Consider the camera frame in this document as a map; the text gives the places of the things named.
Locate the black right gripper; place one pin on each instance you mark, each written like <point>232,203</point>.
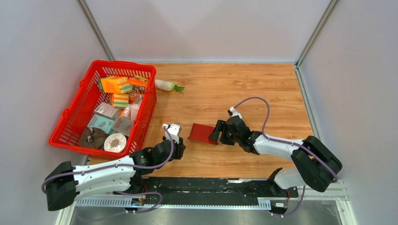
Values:
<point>220,126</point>

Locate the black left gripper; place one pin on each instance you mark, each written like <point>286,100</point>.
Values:
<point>180,147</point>

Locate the red paper box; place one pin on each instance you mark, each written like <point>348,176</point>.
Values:
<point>201,133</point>

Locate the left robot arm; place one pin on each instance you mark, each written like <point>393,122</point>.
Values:
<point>67,183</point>

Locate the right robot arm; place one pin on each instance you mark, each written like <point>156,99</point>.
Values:
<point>314,164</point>

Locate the orange snack box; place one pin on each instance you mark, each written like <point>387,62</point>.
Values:
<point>139,85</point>

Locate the white tape roll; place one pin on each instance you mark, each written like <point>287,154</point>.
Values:
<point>115,143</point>

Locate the grey pink packet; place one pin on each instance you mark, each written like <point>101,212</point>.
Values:
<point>122,125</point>

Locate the pink white carton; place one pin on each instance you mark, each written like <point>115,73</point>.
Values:
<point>131,110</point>

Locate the white radish toy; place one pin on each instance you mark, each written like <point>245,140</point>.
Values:
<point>168,86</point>

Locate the teal packet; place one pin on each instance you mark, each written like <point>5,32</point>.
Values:
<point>102,123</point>

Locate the orange sponge pack lower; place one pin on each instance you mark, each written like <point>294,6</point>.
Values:
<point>119,100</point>

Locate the orange sponge pack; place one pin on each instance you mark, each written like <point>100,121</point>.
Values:
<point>119,100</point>
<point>115,85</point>

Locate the brown pouch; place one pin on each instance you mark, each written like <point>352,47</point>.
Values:
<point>92,138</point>

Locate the orange sponge pack upper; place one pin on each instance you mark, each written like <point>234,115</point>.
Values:
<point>115,85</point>

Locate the red plastic basket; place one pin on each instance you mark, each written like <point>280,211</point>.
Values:
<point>75,118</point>

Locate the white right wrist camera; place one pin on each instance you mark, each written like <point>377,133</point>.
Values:
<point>233,112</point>

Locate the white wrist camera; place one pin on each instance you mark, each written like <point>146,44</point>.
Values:
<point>172,132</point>
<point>233,112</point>

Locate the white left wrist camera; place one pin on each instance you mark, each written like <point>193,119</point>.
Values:
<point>172,132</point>

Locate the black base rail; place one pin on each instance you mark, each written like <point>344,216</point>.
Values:
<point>201,191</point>

